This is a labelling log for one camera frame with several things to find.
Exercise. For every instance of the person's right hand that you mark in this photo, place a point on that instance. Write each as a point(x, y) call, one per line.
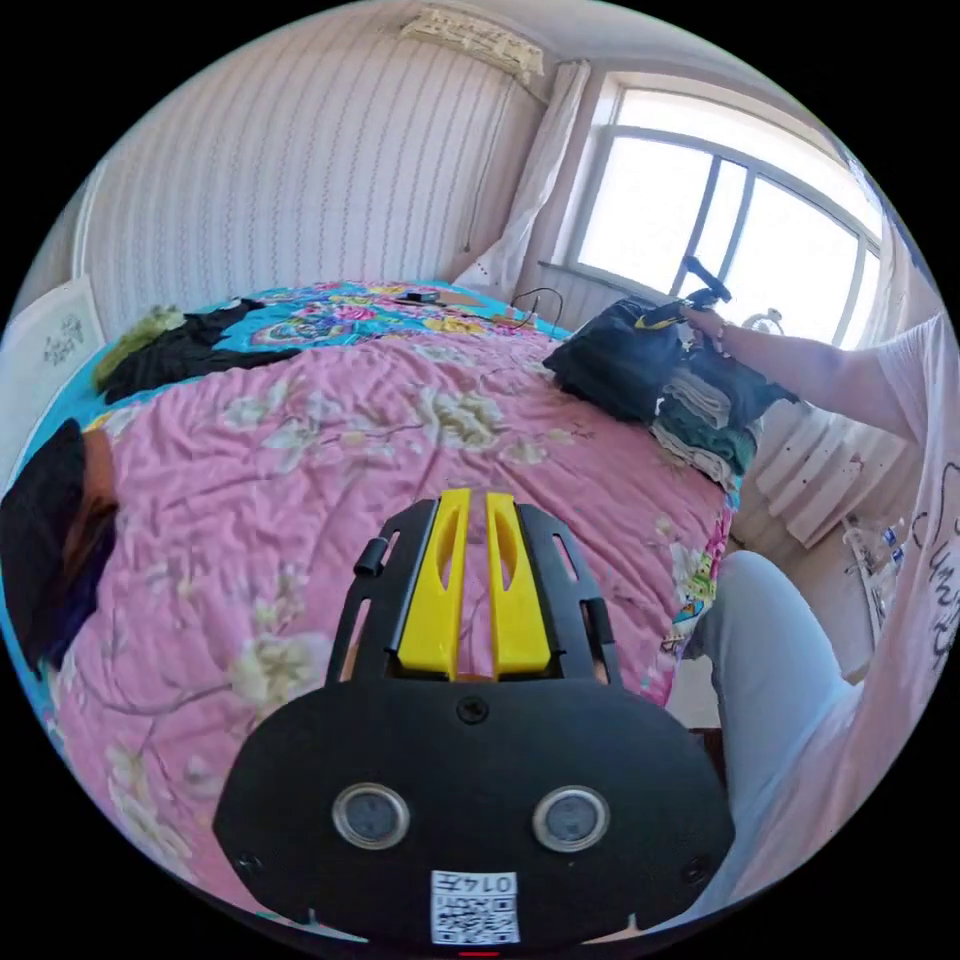
point(711, 330)

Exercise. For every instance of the white curtain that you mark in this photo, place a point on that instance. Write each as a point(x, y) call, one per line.
point(536, 195)

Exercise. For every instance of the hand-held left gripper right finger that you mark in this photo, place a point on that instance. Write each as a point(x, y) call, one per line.
point(521, 607)

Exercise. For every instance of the window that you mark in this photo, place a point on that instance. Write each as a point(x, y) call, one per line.
point(720, 202)

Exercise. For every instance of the person's right forearm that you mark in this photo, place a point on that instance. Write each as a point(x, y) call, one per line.
point(817, 367)

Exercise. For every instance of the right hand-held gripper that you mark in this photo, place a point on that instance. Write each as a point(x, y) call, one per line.
point(694, 309)

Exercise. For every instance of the pile of clothes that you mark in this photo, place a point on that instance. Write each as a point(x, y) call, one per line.
point(709, 431)

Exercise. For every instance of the bed with pink floral quilt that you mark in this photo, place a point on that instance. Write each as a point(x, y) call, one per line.
point(360, 487)

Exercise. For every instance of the person's body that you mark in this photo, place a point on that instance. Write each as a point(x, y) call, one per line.
point(862, 637)

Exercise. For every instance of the black long sleeve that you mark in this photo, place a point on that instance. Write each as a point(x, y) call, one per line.
point(622, 360)

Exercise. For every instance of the black garment with green fur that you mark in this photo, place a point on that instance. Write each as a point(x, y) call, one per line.
point(187, 349)

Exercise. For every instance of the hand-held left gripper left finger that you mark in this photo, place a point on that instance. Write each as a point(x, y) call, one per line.
point(431, 600)

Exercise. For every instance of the white radiator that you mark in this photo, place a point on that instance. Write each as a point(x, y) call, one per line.
point(825, 472)

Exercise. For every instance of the white cupboard with flower print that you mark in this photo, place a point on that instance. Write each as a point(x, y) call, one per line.
point(52, 352)

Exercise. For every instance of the black and brown garment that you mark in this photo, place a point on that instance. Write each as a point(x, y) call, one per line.
point(45, 540)

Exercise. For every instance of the small black device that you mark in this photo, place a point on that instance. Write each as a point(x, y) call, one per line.
point(418, 298)

